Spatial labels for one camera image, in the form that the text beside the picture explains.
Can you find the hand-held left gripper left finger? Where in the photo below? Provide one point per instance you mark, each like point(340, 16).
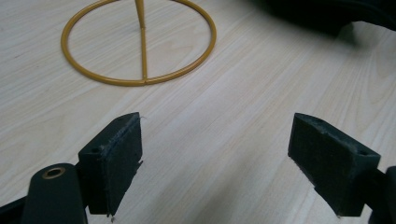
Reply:
point(116, 168)

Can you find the dark cloth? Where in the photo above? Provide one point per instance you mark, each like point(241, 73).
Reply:
point(323, 14)

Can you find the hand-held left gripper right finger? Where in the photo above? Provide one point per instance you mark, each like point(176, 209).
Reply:
point(330, 165)

